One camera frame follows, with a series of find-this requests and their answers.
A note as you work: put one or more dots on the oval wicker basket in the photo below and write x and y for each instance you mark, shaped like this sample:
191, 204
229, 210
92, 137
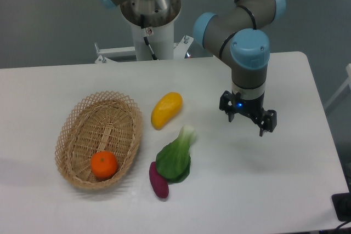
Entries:
104, 121

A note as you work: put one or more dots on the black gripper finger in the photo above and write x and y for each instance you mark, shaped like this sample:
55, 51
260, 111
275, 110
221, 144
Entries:
267, 121
225, 104

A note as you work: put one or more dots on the black device at table edge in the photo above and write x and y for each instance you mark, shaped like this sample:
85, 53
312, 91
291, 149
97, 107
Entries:
341, 203

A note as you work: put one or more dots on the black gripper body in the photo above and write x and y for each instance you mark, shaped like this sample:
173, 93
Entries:
251, 109

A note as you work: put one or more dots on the yellow mango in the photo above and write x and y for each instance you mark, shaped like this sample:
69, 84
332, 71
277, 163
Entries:
165, 109

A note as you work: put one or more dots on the green bok choy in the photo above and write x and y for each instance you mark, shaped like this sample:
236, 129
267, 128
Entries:
173, 161

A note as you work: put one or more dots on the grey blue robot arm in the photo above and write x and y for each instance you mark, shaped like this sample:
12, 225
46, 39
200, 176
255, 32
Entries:
236, 39

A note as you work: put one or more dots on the orange fruit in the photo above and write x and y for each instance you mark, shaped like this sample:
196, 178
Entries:
104, 164

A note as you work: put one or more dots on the purple sweet potato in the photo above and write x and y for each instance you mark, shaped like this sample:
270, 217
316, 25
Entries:
158, 183

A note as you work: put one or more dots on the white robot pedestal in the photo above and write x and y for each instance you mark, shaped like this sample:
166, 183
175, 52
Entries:
153, 43

